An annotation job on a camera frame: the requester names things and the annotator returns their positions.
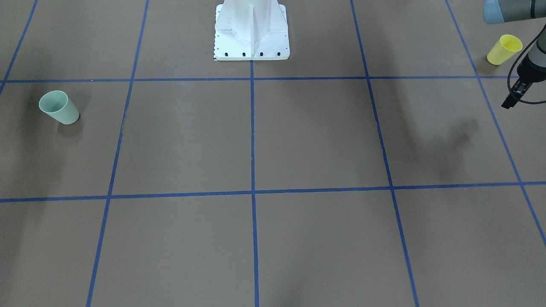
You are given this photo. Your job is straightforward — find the white pedestal column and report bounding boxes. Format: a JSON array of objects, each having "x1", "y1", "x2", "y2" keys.
[{"x1": 213, "y1": 0, "x2": 290, "y2": 61}]

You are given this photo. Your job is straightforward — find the green plastic cup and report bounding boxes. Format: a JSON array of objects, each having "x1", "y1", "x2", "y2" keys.
[{"x1": 38, "y1": 90, "x2": 80, "y2": 125}]

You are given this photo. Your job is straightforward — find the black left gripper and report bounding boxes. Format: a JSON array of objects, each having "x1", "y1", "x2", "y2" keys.
[{"x1": 501, "y1": 55, "x2": 546, "y2": 109}]

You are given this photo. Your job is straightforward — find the yellow plastic cup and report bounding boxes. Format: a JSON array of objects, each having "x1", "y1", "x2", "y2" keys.
[{"x1": 486, "y1": 34, "x2": 523, "y2": 66}]

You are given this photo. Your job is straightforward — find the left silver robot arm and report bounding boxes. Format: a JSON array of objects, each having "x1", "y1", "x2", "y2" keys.
[{"x1": 483, "y1": 0, "x2": 546, "y2": 109}]

